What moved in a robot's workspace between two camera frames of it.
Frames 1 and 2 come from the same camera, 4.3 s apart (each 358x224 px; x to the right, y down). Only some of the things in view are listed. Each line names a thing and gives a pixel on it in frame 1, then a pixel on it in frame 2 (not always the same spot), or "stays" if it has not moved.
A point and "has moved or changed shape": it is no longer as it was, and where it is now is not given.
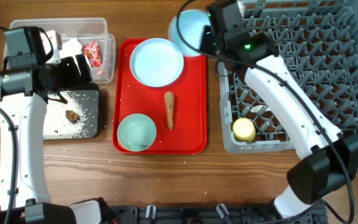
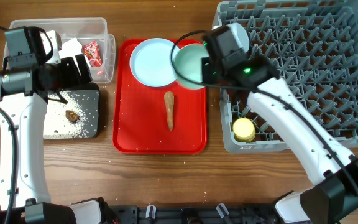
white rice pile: [56, 126] stays
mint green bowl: [137, 132] -> [188, 61]
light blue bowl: [190, 22] has moved or changed shape
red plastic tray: [179, 111] stays
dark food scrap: [71, 116] stays
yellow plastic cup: [244, 129] stays
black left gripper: [74, 78] stays
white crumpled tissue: [71, 48] stays
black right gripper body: [209, 45] -> [210, 74]
